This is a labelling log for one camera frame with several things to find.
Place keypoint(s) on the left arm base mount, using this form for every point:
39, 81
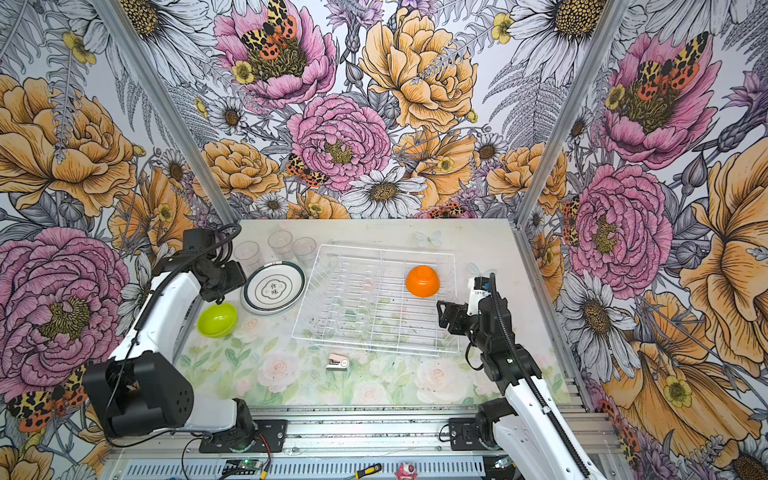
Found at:
248, 435

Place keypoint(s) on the aluminium corner post right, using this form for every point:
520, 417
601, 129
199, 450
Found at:
606, 31

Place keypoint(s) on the aluminium corner post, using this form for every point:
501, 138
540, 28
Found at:
606, 31
142, 64

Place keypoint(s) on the lime green plastic bowl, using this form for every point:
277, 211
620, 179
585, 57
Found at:
218, 320

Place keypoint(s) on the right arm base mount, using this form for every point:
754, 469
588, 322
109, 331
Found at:
465, 434

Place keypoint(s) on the yellow black screwdriver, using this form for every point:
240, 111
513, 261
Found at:
365, 472

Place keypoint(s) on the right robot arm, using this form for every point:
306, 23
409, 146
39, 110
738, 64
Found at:
525, 421

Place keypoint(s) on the pink small toy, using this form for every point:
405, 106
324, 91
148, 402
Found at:
406, 471

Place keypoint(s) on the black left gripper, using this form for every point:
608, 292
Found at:
237, 279

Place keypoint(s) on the white wire dish rack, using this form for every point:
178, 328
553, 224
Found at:
356, 298

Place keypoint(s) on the teal rimmed back plate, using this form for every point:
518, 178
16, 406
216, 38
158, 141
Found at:
273, 288

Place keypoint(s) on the orange plastic bowl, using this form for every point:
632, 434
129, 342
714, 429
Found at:
422, 281

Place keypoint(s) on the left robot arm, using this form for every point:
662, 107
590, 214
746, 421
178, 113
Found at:
137, 393

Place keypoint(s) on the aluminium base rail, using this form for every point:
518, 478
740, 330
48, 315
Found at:
323, 443

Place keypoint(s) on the aluminium corner post left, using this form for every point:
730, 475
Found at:
142, 64

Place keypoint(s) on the green circuit board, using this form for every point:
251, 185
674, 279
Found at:
245, 467

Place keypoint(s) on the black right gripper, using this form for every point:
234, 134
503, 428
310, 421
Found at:
452, 309

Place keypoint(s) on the clear plastic glass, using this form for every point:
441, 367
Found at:
304, 250
280, 242
249, 255

